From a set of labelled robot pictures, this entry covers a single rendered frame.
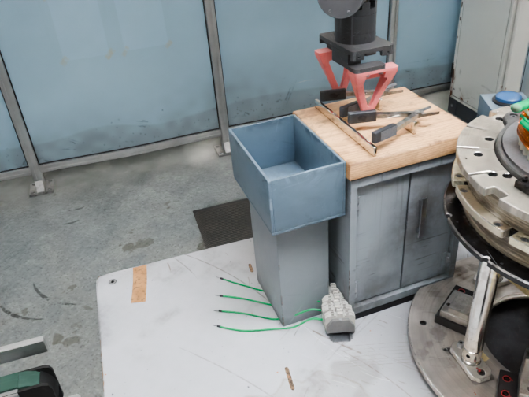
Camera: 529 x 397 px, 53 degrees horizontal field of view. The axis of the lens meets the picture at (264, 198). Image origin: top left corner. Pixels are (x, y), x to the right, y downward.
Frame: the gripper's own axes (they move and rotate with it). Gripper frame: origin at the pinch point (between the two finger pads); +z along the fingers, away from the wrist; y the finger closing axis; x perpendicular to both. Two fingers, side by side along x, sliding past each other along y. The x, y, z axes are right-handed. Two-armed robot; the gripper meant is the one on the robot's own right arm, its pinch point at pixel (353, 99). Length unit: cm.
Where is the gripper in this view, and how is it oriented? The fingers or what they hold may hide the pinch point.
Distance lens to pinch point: 82.2
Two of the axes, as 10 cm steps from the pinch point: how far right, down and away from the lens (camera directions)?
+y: 3.6, 4.8, -8.0
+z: 0.6, 8.4, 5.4
